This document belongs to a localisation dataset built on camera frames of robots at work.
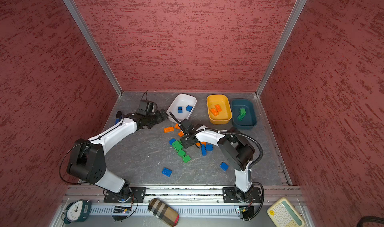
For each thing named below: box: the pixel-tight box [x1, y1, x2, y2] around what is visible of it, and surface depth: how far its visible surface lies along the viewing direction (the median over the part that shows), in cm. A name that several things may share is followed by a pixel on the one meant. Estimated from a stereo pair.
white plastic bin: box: [166, 93, 198, 124], surface depth 112 cm
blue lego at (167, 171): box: [161, 167, 173, 177], surface depth 82 cm
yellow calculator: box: [267, 197, 305, 227], surface depth 69 cm
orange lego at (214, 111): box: [210, 107, 219, 117], surface depth 109 cm
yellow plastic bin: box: [206, 94, 233, 125], surface depth 112 cm
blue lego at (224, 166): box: [219, 162, 230, 172], surface depth 85 cm
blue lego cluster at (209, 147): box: [205, 144, 214, 152], surface depth 91 cm
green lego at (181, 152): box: [177, 149, 186, 157], surface depth 89 cm
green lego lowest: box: [182, 154, 192, 163], surface depth 87 cm
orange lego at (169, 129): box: [164, 126, 175, 133], surface depth 100 cm
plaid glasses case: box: [148, 198, 179, 227], surface depth 68 cm
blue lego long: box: [201, 144, 207, 157], surface depth 89 cm
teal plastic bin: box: [231, 98, 257, 130], surface depth 107 cm
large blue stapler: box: [115, 110, 123, 125], surface depth 102 cm
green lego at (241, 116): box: [237, 112, 246, 121], surface depth 106 cm
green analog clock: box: [63, 199, 91, 225], surface depth 68 cm
